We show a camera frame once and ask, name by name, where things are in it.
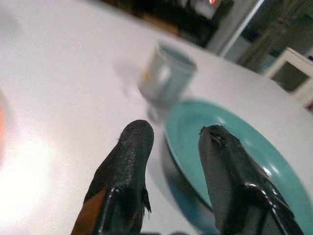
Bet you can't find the white door frame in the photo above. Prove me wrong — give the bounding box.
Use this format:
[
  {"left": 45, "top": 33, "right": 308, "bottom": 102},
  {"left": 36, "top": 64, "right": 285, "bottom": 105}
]
[{"left": 220, "top": 0, "right": 267, "bottom": 58}]

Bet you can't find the teal round plate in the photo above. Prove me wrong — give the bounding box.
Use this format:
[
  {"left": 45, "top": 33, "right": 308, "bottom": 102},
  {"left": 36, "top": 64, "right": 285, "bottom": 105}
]
[{"left": 164, "top": 98, "right": 313, "bottom": 235}]

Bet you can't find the white ceramic mug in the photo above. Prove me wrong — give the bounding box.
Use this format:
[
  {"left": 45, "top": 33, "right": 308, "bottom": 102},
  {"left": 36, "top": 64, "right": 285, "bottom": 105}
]
[{"left": 137, "top": 39, "right": 198, "bottom": 105}]

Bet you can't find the dark wooden shelf unit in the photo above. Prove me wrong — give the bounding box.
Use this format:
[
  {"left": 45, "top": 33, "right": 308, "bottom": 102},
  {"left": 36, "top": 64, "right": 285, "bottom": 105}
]
[{"left": 102, "top": 0, "right": 235, "bottom": 48}]

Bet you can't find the white framed cabinet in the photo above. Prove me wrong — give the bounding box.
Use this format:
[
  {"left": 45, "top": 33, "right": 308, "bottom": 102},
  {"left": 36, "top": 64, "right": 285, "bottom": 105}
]
[{"left": 265, "top": 47, "right": 313, "bottom": 108}]

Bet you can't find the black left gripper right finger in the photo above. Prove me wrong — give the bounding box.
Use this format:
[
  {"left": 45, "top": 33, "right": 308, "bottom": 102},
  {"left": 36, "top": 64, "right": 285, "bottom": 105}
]
[{"left": 198, "top": 124, "right": 305, "bottom": 235}]

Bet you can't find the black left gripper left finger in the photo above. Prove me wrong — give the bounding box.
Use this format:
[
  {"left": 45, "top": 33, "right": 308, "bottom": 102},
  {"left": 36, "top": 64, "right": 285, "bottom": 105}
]
[{"left": 70, "top": 119, "right": 155, "bottom": 235}]

